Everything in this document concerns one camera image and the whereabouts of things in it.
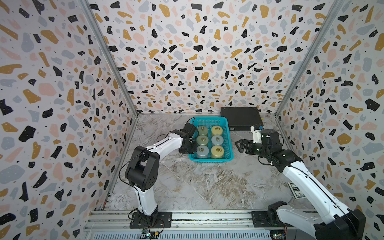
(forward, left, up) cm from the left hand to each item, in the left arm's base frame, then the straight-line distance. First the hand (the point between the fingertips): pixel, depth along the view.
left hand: (196, 150), depth 92 cm
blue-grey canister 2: (-2, -4, +2) cm, 5 cm away
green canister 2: (+6, -4, +2) cm, 8 cm away
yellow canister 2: (-2, -13, +1) cm, 13 cm away
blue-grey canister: (+6, -13, +2) cm, 15 cm away
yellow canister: (+14, -14, +2) cm, 20 cm away
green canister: (+14, -4, +2) cm, 15 cm away
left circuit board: (-41, +24, -8) cm, 48 cm away
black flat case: (+34, -37, -7) cm, 51 cm away
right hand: (-5, -25, +15) cm, 29 cm away
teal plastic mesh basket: (+24, -10, -1) cm, 26 cm away
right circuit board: (-43, -39, -7) cm, 58 cm away
